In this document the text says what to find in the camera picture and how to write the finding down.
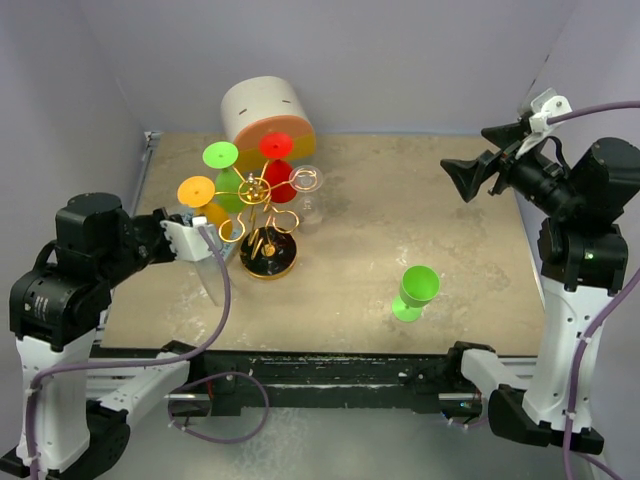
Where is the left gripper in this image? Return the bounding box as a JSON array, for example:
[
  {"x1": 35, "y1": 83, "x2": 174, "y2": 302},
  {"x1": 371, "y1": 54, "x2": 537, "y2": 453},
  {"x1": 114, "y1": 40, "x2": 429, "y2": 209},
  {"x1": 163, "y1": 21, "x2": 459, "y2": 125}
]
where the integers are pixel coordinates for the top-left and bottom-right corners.
[{"x1": 100, "y1": 205, "x2": 188, "y2": 285}]

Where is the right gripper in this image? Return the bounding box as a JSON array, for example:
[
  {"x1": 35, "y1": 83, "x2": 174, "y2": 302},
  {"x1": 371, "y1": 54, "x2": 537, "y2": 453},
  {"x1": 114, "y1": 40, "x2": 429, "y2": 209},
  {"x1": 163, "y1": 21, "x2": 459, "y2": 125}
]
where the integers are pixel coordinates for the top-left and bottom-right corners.
[{"x1": 443, "y1": 119, "x2": 583, "y2": 217}]

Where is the orange wine glass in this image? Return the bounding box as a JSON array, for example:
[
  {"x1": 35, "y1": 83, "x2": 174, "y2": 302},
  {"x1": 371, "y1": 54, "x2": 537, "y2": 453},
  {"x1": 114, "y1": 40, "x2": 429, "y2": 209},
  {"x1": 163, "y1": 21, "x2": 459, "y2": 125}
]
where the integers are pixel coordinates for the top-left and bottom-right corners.
[{"x1": 176, "y1": 176, "x2": 233, "y2": 240}]

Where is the green wine glass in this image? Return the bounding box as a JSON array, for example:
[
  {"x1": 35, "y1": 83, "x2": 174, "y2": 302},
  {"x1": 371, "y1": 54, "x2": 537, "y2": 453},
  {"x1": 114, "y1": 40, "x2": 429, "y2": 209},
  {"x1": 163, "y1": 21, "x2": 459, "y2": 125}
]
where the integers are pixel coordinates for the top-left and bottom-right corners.
[
  {"x1": 391, "y1": 265, "x2": 440, "y2": 323},
  {"x1": 202, "y1": 141, "x2": 246, "y2": 214}
]

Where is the gold wine glass rack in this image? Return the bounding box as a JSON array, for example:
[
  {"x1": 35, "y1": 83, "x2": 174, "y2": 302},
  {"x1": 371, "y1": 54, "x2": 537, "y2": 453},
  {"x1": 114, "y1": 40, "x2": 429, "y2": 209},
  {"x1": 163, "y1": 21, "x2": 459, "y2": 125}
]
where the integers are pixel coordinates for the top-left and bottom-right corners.
[{"x1": 214, "y1": 166, "x2": 321, "y2": 280}]

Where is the red wine glass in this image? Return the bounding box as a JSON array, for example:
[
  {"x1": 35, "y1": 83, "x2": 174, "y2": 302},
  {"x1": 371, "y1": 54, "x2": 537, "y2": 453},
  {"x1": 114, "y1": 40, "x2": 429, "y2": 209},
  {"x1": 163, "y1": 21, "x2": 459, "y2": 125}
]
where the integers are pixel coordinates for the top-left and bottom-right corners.
[{"x1": 259, "y1": 132, "x2": 297, "y2": 204}]

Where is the clear plastic wine glass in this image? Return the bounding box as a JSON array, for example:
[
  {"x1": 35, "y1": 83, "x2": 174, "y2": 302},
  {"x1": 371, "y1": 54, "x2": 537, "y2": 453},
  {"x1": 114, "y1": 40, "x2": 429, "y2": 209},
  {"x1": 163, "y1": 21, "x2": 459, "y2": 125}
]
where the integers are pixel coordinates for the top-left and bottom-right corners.
[{"x1": 289, "y1": 165, "x2": 323, "y2": 233}]

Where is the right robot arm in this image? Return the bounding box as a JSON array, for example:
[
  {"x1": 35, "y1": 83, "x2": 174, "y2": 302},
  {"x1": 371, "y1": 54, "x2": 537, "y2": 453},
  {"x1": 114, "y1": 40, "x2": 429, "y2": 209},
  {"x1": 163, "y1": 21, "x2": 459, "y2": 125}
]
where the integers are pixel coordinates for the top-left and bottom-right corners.
[{"x1": 442, "y1": 122, "x2": 639, "y2": 454}]

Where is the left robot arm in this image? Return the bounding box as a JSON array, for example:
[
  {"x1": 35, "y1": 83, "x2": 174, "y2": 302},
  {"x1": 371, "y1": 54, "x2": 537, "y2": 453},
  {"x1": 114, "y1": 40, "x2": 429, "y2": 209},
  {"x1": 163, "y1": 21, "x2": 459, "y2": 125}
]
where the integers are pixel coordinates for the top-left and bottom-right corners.
[{"x1": 1, "y1": 193, "x2": 206, "y2": 479}]

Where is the children's paperback book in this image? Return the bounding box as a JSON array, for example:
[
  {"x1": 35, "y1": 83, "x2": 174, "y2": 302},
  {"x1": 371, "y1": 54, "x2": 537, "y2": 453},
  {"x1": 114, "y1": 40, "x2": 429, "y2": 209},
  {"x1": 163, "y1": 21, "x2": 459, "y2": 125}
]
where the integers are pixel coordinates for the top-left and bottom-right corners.
[{"x1": 180, "y1": 209, "x2": 235, "y2": 262}]

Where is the round mini drawer chest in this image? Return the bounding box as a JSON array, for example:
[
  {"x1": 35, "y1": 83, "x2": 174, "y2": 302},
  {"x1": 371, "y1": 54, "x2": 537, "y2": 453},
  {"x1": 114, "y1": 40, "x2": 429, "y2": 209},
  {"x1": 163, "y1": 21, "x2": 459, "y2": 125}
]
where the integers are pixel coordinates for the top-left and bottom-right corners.
[{"x1": 220, "y1": 76, "x2": 316, "y2": 173}]

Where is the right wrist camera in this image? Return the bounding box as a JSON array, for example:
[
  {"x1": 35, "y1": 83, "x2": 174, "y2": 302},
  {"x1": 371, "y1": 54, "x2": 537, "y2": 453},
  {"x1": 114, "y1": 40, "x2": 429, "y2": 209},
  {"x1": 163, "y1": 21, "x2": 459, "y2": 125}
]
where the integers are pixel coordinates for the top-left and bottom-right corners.
[{"x1": 515, "y1": 88, "x2": 572, "y2": 159}]

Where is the purple loop cable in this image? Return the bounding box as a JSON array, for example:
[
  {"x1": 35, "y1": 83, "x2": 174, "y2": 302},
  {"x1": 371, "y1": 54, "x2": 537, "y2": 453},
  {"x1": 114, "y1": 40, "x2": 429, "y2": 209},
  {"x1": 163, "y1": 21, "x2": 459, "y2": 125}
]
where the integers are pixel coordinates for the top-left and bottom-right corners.
[{"x1": 167, "y1": 368, "x2": 273, "y2": 444}]

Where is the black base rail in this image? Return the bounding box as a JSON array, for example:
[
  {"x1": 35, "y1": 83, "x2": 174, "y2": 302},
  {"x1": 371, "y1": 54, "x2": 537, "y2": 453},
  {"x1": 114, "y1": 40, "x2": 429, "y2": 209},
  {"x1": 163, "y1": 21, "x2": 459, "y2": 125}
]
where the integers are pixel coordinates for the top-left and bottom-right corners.
[{"x1": 167, "y1": 342, "x2": 483, "y2": 420}]

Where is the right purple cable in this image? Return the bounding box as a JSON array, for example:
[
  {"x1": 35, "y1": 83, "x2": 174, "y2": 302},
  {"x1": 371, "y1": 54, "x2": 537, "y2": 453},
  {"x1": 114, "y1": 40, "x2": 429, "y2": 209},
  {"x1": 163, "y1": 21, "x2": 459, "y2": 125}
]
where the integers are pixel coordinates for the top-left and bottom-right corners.
[{"x1": 544, "y1": 101, "x2": 640, "y2": 480}]

